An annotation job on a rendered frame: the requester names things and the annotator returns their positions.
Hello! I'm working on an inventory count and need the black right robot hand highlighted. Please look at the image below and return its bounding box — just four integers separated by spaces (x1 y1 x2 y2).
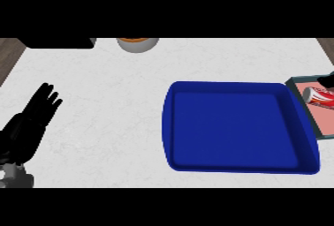
316 72 334 88

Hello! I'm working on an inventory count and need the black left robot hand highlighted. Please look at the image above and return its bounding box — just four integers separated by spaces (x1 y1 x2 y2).
0 82 64 166

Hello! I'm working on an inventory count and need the red and white can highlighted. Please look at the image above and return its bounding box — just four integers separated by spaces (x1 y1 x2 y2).
302 87 334 106

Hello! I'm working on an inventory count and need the pink tray with grey rim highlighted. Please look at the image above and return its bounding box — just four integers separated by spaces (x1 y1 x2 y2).
284 74 334 141

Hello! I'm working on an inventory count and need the blue plastic box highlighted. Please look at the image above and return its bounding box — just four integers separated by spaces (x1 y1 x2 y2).
161 80 322 176

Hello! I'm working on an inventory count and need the black appliance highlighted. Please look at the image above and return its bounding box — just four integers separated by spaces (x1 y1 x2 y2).
16 37 98 50

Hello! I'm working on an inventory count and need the white jar with orange top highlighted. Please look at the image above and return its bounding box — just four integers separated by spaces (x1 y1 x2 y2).
117 37 161 54

